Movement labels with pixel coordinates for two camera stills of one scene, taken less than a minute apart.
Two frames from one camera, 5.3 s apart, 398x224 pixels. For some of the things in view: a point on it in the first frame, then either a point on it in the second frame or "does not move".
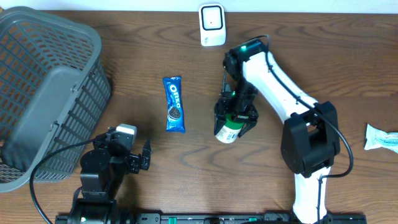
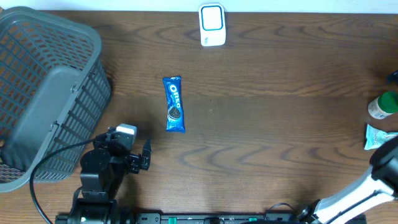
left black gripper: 135,160 does not move
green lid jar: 231,130 to 384,106
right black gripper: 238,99 to 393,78
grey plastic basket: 55,84 does not move
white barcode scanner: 212,25 does not move
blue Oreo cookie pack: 175,121 does not move
